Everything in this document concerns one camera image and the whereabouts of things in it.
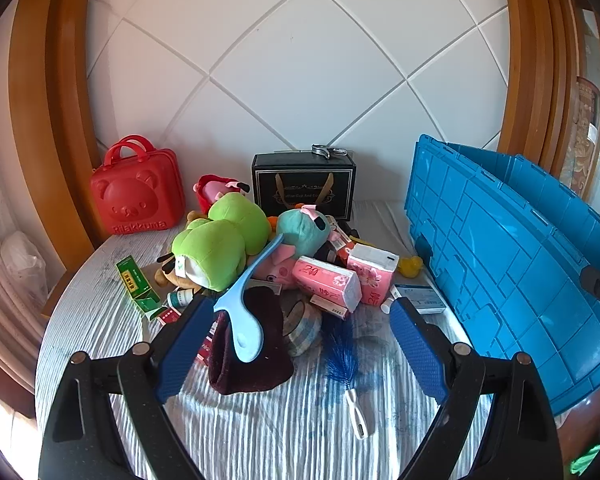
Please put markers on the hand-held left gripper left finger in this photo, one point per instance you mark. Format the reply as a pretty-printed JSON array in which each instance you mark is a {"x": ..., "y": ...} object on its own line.
[{"x": 185, "y": 345}]

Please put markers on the patterned rolled carpet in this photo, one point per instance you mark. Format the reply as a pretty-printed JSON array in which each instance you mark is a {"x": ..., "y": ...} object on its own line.
[{"x": 587, "y": 110}]

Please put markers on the pink tissue pack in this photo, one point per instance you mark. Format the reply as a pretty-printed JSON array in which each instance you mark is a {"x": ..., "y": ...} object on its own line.
[
  {"x": 372, "y": 270},
  {"x": 325, "y": 280}
]

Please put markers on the curved wooden frame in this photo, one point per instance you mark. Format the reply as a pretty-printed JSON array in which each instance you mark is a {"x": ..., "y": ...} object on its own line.
[
  {"x": 65, "y": 110},
  {"x": 530, "y": 85}
]

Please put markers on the red and pink plush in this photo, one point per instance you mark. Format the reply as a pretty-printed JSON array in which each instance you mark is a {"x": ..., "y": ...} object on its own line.
[{"x": 215, "y": 190}]

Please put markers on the small white green bottle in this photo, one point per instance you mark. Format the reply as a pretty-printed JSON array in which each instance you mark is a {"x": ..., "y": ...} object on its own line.
[{"x": 182, "y": 298}]

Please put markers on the red bear suitcase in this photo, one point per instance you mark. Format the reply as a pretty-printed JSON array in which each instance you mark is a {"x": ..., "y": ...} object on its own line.
[{"x": 135, "y": 195}]

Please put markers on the black gift box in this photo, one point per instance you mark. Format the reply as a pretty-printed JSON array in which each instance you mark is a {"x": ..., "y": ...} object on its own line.
[{"x": 300, "y": 180}]

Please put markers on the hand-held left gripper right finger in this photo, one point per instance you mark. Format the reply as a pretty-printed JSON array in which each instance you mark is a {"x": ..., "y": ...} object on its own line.
[{"x": 420, "y": 350}]

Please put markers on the dark maroon beanie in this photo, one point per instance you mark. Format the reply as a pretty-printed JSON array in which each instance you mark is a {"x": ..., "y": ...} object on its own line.
[{"x": 260, "y": 360}]

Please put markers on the light blue plastic shoehorn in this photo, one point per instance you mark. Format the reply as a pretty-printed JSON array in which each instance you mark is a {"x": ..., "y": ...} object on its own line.
[{"x": 240, "y": 305}]

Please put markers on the metal clip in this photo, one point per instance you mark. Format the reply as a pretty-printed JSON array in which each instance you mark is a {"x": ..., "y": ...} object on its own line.
[{"x": 325, "y": 150}]

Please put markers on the white plastic bag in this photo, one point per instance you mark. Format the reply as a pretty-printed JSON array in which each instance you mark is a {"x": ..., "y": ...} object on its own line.
[{"x": 22, "y": 270}]

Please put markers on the small red white box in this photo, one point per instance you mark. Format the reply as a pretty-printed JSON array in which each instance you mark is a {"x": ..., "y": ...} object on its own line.
[{"x": 342, "y": 245}]

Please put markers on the white and blue box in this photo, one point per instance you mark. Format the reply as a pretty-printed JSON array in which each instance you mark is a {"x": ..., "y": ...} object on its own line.
[{"x": 422, "y": 300}]

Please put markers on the blue plastic storage crate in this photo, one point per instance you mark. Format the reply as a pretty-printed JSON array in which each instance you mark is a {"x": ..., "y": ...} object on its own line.
[{"x": 505, "y": 260}]

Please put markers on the plaid cloth pouch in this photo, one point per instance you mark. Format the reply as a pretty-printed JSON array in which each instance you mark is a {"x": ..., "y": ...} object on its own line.
[{"x": 302, "y": 330}]

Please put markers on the brown bear plush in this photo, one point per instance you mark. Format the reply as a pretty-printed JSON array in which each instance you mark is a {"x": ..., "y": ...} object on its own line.
[{"x": 172, "y": 277}]

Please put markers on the white wood-grain desktop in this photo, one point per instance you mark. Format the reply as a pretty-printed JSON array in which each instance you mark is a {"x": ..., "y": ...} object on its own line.
[{"x": 280, "y": 435}]

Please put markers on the pink pig plush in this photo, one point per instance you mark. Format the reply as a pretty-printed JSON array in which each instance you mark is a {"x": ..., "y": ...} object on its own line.
[{"x": 275, "y": 267}]

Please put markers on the blue bottle brush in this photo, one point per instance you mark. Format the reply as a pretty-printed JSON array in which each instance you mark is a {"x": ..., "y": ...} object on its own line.
[{"x": 342, "y": 355}]

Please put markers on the green bag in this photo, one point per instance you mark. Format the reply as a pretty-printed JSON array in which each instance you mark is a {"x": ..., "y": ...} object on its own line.
[{"x": 587, "y": 460}]

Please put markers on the green frog plush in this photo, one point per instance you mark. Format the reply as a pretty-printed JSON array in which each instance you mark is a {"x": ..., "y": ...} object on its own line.
[
  {"x": 240, "y": 215},
  {"x": 210, "y": 250}
]

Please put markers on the green medicine box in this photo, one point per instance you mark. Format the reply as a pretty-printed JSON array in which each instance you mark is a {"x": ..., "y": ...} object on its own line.
[{"x": 135, "y": 282}]

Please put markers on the teal and pink plush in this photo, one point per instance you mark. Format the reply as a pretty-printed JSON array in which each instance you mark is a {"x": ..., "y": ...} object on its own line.
[{"x": 302, "y": 232}]

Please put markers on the yellow duck plush green hat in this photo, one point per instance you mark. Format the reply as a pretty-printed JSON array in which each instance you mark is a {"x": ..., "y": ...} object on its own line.
[{"x": 411, "y": 266}]

